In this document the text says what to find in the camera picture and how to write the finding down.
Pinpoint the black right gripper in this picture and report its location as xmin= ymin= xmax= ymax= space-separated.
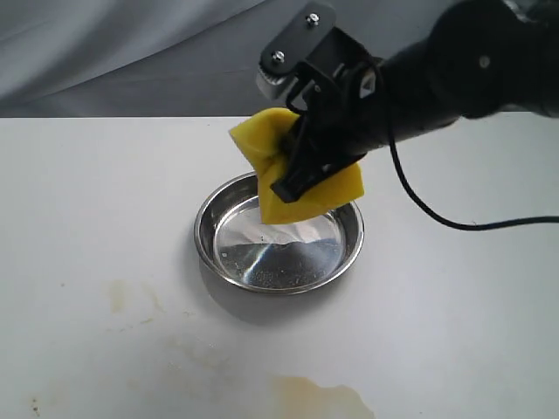
xmin=272 ymin=1 xmax=537 ymax=203

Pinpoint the yellow sponge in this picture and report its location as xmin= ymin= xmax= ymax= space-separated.
xmin=229 ymin=107 xmax=364 ymax=224

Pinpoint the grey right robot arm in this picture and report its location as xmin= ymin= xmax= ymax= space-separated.
xmin=259 ymin=1 xmax=558 ymax=203

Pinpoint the round steel bowl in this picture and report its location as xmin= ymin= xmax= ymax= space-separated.
xmin=193 ymin=173 xmax=364 ymax=295

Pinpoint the white backdrop cloth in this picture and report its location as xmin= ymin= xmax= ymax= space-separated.
xmin=0 ymin=0 xmax=559 ymax=119

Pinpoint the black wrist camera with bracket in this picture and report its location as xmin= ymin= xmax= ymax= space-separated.
xmin=257 ymin=1 xmax=373 ymax=100

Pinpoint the black camera cable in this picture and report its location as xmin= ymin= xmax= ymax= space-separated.
xmin=286 ymin=60 xmax=559 ymax=232

